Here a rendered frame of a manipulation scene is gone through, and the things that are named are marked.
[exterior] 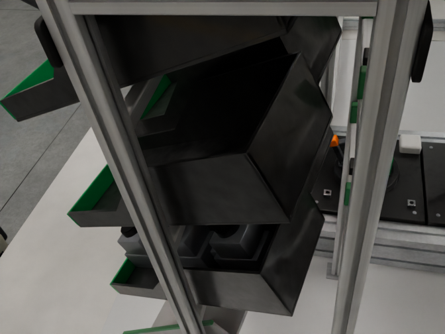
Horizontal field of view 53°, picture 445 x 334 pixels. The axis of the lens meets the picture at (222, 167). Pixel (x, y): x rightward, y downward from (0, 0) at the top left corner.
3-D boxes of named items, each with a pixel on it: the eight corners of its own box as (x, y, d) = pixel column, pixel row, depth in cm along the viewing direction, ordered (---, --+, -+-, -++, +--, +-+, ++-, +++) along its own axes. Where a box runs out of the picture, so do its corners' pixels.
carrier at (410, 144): (306, 213, 98) (306, 175, 89) (316, 139, 113) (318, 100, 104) (424, 227, 92) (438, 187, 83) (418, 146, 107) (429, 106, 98)
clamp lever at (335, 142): (338, 166, 100) (326, 142, 96) (338, 159, 101) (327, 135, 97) (353, 162, 98) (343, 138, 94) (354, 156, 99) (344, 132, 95)
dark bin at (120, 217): (79, 228, 51) (34, 183, 48) (138, 151, 59) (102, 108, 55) (291, 224, 34) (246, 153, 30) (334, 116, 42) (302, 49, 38)
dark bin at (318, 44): (128, 139, 61) (93, 97, 57) (172, 83, 69) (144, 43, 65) (311, 101, 43) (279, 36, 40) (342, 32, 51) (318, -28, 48)
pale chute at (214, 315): (142, 347, 77) (122, 334, 76) (177, 283, 85) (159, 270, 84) (235, 342, 56) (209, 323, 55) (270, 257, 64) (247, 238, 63)
